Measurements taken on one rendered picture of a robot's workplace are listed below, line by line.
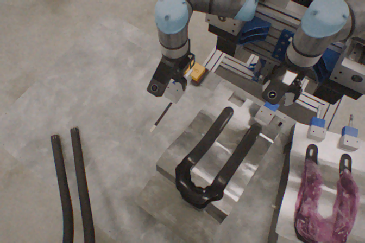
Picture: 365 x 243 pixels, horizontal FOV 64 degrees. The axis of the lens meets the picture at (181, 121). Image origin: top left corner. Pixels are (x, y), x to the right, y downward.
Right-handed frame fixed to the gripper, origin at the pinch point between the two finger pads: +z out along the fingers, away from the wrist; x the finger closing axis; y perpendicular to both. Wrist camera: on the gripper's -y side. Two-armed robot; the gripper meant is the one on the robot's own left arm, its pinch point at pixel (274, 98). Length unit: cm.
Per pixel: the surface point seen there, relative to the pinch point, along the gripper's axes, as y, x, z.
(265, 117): -2.2, -0.6, 9.3
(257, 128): -5.5, -0.5, 12.3
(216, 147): -18.9, 6.9, 12.4
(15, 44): -11, 185, 101
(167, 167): -34.1, 15.3, 7.7
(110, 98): -23, 52, 21
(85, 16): 39, 160, 101
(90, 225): -60, 24, 10
